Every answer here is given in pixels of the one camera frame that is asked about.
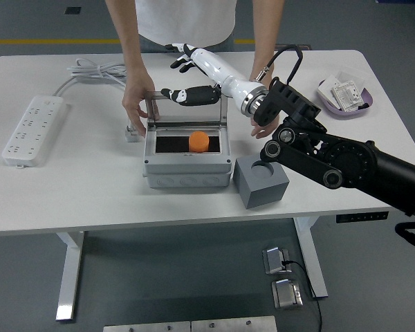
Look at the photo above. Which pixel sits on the person's right hand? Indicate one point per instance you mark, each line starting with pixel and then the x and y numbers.
pixel 136 93

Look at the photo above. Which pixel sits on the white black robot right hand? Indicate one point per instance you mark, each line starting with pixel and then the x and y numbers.
pixel 214 67

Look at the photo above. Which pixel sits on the person's left hand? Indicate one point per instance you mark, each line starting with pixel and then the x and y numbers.
pixel 263 131

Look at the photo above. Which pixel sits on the orange cylindrical battery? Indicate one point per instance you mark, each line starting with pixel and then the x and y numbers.
pixel 198 141

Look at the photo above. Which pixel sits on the grey junction box clear lid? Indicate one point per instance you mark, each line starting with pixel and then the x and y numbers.
pixel 186 173

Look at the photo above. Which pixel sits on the person's left forearm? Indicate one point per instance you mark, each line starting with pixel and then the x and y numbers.
pixel 266 34

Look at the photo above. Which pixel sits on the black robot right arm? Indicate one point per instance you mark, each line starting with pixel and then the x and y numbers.
pixel 349 162

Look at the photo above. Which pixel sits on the person's right forearm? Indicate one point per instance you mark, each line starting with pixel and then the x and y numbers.
pixel 128 41

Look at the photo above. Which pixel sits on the silver floor socket box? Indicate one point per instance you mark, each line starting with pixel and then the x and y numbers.
pixel 275 259
pixel 286 294

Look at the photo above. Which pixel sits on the grey cube block round recess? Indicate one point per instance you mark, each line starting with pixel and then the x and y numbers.
pixel 259 193

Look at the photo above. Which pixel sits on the purple plastic tray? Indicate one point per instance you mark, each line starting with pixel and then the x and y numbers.
pixel 335 113

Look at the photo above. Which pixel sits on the small white carton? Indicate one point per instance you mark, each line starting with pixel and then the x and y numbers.
pixel 326 88

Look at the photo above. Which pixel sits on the white printed socket panel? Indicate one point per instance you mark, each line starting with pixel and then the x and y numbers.
pixel 347 97

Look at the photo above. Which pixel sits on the brown floor plate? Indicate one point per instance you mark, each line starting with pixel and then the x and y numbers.
pixel 306 47

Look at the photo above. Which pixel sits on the yellow floor tape line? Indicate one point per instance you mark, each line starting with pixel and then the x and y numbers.
pixel 55 41

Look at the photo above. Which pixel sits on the black square floor hatch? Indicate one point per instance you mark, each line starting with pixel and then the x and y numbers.
pixel 72 10

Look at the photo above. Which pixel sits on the clear plastic packet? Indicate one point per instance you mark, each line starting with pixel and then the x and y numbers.
pixel 352 74

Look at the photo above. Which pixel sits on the white power strip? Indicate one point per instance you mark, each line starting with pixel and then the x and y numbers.
pixel 31 131

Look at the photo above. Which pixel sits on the black table control panel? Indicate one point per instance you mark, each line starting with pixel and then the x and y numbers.
pixel 363 217

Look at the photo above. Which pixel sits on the white table leg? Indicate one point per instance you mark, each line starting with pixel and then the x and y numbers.
pixel 314 269
pixel 69 276

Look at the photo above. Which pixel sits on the grey metal plate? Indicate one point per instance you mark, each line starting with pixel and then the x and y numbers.
pixel 233 324
pixel 145 326

